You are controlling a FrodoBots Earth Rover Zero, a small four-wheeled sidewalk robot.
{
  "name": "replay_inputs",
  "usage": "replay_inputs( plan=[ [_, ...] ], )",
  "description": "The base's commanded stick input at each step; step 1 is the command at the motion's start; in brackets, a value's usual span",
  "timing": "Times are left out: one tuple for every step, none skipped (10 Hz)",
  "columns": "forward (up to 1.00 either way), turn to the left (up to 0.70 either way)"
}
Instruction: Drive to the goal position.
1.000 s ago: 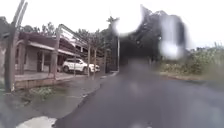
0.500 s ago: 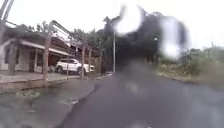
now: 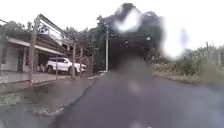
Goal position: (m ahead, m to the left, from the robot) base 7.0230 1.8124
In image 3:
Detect house with metal carport frame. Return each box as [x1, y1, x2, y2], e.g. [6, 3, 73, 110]
[0, 13, 95, 88]

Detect grey concrete roadside strip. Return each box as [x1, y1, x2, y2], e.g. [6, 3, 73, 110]
[0, 74, 101, 128]

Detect pale street pole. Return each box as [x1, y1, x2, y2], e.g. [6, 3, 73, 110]
[105, 24, 110, 73]

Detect dark dense trees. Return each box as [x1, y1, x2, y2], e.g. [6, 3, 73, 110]
[63, 2, 166, 72]

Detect green roadside bushes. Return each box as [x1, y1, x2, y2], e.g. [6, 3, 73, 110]
[152, 42, 224, 88]

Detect grey asphalt road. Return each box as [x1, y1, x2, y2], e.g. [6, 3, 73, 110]
[49, 68, 224, 128]

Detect white car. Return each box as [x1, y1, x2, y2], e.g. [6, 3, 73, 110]
[45, 57, 88, 75]

